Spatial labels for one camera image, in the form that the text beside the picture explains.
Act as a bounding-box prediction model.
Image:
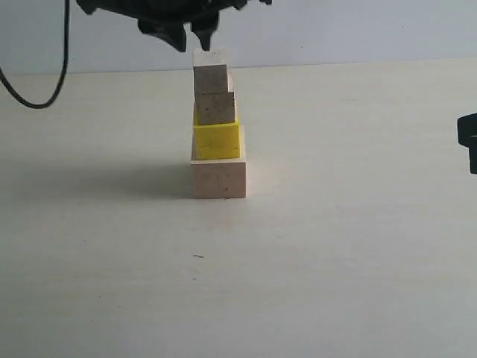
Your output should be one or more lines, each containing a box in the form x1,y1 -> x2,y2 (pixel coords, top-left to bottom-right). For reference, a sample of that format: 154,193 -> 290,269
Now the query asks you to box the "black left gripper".
76,0 -> 273,53

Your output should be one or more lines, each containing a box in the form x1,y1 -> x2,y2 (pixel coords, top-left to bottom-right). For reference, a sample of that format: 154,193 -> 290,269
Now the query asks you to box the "small light wooden cube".
192,48 -> 228,94

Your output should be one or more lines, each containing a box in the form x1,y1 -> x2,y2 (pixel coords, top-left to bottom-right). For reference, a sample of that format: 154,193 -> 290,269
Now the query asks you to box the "medium striped wooden cube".
195,71 -> 236,125

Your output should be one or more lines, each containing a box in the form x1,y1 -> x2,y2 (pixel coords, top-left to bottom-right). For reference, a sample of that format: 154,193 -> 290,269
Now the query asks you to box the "yellow cube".
192,105 -> 241,160

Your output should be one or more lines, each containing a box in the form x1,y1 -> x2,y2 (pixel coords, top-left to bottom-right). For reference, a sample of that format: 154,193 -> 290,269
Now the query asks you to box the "large light wooden cube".
190,125 -> 247,199

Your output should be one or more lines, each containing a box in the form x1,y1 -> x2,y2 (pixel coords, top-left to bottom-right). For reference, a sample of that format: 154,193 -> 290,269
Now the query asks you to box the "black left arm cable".
0,0 -> 71,110

